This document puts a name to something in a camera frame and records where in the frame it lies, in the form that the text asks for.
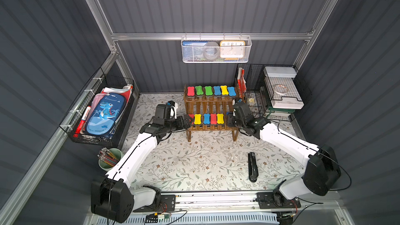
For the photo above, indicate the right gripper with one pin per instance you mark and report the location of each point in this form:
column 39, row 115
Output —
column 236, row 121

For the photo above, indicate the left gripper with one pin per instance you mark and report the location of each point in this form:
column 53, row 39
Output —
column 182, row 122

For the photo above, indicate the yellow eraser bottom row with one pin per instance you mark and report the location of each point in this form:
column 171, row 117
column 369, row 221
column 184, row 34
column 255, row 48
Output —
column 197, row 119
column 220, row 119

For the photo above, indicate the yellow eraser row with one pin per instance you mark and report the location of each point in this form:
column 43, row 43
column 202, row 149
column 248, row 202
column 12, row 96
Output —
column 224, row 90
column 197, row 119
column 220, row 119

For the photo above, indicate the light blue eraser bottom row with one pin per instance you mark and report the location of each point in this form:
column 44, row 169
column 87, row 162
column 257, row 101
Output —
column 206, row 119

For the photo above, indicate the light blue eraser row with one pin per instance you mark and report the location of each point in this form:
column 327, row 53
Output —
column 217, row 91
column 206, row 119

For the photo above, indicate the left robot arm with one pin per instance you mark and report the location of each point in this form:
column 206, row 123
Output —
column 111, row 196

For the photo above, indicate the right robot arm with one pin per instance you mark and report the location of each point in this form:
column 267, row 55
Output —
column 322, row 170

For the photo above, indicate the wooden two-tier shelf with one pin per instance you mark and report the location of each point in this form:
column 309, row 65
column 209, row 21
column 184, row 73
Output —
column 212, row 105

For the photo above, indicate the red eraser top row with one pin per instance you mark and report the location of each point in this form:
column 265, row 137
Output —
column 190, row 92

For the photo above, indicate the yellow eraser top row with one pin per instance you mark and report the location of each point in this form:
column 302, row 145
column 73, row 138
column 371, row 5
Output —
column 224, row 90

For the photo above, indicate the green eraser top row left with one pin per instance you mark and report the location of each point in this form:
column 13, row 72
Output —
column 199, row 91

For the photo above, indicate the green eraser row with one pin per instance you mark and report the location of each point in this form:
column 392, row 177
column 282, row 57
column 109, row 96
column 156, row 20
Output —
column 208, row 91
column 199, row 91

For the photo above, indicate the light blue eraser top row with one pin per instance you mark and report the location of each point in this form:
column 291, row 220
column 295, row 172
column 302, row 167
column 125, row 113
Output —
column 217, row 91

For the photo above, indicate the red package in organizer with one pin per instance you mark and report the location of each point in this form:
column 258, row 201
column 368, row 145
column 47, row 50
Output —
column 241, row 82

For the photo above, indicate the green eraser top row right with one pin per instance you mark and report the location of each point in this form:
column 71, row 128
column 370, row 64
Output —
column 208, row 91

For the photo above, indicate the black stapler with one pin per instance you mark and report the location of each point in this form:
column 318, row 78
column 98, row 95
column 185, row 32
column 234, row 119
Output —
column 253, row 169

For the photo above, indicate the blue box in basket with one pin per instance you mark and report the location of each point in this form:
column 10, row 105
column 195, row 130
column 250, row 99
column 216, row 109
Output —
column 193, row 51

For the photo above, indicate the yellow alarm clock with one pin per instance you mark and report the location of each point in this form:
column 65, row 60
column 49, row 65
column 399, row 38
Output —
column 232, row 49

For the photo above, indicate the grey tape roll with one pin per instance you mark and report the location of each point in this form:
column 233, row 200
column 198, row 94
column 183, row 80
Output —
column 211, row 51

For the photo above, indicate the blue dinosaur pencil case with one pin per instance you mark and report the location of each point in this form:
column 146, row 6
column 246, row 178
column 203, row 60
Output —
column 105, row 115

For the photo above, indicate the green pencil cup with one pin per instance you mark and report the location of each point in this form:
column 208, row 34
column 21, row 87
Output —
column 108, row 158

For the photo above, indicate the red marker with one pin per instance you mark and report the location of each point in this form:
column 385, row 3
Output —
column 82, row 121

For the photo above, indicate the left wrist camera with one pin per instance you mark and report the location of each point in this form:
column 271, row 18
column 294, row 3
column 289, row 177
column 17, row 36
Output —
column 173, row 109

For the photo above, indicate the black wire desk organizer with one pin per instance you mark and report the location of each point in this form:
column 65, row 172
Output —
column 257, row 97

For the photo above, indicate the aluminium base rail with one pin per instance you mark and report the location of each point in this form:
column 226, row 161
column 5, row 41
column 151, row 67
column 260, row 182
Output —
column 243, row 208

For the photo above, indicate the black wire wall basket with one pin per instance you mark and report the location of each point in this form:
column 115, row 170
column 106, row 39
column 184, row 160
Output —
column 98, row 87

